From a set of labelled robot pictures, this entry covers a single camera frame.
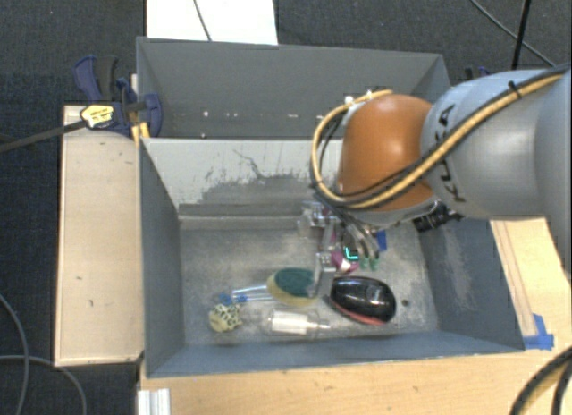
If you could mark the black cylinder on white bracket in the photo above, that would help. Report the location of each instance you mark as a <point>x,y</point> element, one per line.
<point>431,221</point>

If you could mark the pale wood flat board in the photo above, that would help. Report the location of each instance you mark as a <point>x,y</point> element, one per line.
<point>100,243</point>

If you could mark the black and red computer mouse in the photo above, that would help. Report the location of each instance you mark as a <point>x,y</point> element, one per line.
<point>363,300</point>

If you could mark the yellow spotted toy animal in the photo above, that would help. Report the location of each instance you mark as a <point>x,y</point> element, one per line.
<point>225,317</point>

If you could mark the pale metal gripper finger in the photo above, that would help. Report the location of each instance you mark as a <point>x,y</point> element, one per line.
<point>322,275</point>

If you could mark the grey metal bin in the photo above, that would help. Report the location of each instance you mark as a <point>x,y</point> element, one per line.
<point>250,91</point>

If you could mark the clear tube with blue ends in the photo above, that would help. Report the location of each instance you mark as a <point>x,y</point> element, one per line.
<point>248,295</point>

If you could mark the green and yellow round sponge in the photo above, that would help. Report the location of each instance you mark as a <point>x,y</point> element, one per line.
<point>289,287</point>

